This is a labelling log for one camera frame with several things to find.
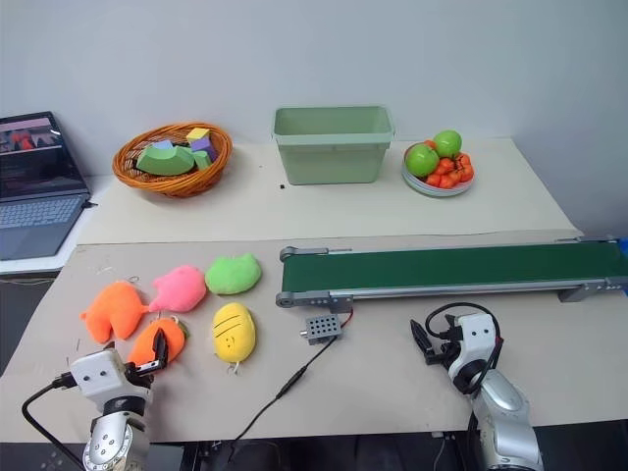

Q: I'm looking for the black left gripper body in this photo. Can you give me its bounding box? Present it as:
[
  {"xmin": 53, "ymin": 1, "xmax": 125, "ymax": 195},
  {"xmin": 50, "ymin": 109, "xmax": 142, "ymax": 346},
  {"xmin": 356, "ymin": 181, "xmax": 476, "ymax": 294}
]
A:
[{"xmin": 122, "ymin": 360, "xmax": 166, "ymax": 393}]

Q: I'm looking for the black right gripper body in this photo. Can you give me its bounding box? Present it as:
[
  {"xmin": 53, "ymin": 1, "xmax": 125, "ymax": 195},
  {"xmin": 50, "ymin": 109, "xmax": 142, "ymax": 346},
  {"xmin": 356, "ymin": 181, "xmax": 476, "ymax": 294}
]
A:
[{"xmin": 424, "ymin": 337, "xmax": 463, "ymax": 366}]

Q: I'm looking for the orange carrot plush toy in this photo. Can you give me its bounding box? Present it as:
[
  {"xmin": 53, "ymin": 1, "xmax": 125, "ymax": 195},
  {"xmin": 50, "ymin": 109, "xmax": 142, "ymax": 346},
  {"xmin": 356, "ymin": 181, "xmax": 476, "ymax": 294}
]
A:
[{"xmin": 126, "ymin": 316, "xmax": 190, "ymax": 368}]

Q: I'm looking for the green conveyor belt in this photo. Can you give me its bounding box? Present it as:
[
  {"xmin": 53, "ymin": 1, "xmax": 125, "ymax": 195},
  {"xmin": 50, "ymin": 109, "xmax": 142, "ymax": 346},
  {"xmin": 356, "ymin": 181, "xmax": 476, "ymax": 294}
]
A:
[{"xmin": 275, "ymin": 235, "xmax": 628, "ymax": 314}]

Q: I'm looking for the pink plush toy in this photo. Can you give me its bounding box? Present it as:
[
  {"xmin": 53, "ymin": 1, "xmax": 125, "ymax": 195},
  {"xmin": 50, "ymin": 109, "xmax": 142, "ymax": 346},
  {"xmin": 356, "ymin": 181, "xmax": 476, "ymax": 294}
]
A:
[{"xmin": 146, "ymin": 264, "xmax": 208, "ymax": 314}]

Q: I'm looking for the beige cardboard table sheet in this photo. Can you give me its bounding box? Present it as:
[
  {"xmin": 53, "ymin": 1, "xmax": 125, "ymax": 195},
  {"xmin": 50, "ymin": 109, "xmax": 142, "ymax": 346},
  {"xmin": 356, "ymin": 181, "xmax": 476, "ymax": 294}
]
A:
[
  {"xmin": 78, "ymin": 136, "xmax": 585, "ymax": 245},
  {"xmin": 0, "ymin": 230, "xmax": 628, "ymax": 444}
]

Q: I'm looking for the yellow plush toy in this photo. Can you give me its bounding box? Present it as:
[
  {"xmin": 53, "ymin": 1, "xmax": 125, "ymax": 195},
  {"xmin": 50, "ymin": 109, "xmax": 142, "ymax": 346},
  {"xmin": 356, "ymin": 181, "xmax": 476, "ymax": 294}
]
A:
[{"xmin": 211, "ymin": 301, "xmax": 257, "ymax": 365}]

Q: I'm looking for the grey perforated controller box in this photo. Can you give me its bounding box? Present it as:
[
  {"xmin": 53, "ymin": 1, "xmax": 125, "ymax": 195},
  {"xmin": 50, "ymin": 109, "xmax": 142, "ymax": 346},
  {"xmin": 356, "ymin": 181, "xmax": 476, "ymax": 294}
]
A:
[{"xmin": 296, "ymin": 316, "xmax": 343, "ymax": 347}]

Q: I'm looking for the green plush toy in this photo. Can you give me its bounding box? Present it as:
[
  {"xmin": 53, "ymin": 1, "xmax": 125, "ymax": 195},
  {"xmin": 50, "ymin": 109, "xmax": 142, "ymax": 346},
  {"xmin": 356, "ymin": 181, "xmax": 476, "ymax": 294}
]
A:
[{"xmin": 204, "ymin": 252, "xmax": 262, "ymax": 296}]

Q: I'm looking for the pale green plate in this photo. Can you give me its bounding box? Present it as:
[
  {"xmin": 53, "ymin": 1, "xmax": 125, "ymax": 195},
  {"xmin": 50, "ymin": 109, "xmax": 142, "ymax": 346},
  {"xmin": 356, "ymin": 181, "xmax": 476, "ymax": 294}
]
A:
[{"xmin": 401, "ymin": 144, "xmax": 476, "ymax": 198}]

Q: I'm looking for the orange wicker basket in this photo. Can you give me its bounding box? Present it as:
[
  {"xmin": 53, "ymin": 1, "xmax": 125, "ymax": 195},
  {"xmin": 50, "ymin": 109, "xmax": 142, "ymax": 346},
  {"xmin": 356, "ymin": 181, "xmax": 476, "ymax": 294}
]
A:
[{"xmin": 112, "ymin": 122, "xmax": 234, "ymax": 198}]

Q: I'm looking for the grey laptop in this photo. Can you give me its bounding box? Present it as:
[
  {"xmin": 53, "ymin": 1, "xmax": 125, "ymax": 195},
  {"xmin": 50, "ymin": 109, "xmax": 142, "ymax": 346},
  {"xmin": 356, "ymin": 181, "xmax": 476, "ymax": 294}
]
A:
[{"xmin": 0, "ymin": 110, "xmax": 94, "ymax": 262}]

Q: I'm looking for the green apple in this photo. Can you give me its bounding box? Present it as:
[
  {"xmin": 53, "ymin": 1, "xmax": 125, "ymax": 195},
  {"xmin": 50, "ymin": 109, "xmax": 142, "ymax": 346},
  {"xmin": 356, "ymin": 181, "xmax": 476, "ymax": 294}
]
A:
[
  {"xmin": 404, "ymin": 143, "xmax": 441, "ymax": 179},
  {"xmin": 433, "ymin": 129, "xmax": 463, "ymax": 159}
]

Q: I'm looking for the green arched foam block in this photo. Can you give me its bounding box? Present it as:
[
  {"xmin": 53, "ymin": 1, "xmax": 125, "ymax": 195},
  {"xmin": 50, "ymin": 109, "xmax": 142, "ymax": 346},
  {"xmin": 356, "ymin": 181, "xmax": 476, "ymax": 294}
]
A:
[{"xmin": 135, "ymin": 141, "xmax": 198, "ymax": 177}]

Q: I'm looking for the purple foam block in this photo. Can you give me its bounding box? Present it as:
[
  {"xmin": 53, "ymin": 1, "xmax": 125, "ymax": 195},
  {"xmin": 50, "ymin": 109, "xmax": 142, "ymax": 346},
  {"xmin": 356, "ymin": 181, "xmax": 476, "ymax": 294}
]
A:
[{"xmin": 189, "ymin": 137, "xmax": 220, "ymax": 164}]

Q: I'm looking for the pale green plastic bin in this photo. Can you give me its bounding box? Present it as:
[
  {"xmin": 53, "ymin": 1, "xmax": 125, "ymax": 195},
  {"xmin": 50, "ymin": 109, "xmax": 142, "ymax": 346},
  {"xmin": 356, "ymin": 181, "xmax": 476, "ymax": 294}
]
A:
[{"xmin": 272, "ymin": 105, "xmax": 396, "ymax": 186}]

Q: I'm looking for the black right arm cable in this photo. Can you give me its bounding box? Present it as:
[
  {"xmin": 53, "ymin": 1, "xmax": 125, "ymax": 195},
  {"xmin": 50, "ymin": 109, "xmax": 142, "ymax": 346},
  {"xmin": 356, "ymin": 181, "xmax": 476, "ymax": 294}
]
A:
[{"xmin": 424, "ymin": 301, "xmax": 502, "ymax": 347}]

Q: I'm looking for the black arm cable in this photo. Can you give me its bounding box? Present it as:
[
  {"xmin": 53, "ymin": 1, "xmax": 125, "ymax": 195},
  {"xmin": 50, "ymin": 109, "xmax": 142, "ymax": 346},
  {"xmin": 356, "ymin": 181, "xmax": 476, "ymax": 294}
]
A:
[
  {"xmin": 21, "ymin": 373, "xmax": 85, "ymax": 468},
  {"xmin": 424, "ymin": 301, "xmax": 502, "ymax": 347}
]

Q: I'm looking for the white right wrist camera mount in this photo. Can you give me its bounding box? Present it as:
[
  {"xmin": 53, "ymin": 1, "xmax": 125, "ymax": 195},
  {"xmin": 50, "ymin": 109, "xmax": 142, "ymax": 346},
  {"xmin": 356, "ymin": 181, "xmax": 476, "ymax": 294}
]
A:
[{"xmin": 453, "ymin": 313, "xmax": 504, "ymax": 375}]

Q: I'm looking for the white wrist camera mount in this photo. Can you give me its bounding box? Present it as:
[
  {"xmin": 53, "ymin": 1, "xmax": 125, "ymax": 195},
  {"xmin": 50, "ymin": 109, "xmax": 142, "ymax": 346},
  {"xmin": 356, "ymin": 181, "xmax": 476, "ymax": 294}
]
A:
[
  {"xmin": 68, "ymin": 348, "xmax": 152, "ymax": 401},
  {"xmin": 453, "ymin": 313, "xmax": 504, "ymax": 375}
]

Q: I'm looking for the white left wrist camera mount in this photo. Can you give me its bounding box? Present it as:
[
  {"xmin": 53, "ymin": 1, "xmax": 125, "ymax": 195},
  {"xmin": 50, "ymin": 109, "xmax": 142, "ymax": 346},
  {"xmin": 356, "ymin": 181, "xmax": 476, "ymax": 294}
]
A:
[{"xmin": 68, "ymin": 348, "xmax": 152, "ymax": 401}]

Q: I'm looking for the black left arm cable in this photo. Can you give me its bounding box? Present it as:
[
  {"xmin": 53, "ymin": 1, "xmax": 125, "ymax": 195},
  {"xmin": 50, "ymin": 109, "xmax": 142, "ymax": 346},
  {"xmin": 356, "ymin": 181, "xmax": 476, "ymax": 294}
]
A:
[{"xmin": 21, "ymin": 373, "xmax": 85, "ymax": 468}]

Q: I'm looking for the black power cable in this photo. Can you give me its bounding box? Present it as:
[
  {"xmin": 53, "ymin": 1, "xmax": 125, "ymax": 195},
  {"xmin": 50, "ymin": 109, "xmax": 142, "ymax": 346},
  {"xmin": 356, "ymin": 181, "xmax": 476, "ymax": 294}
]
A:
[{"xmin": 229, "ymin": 338, "xmax": 336, "ymax": 444}]

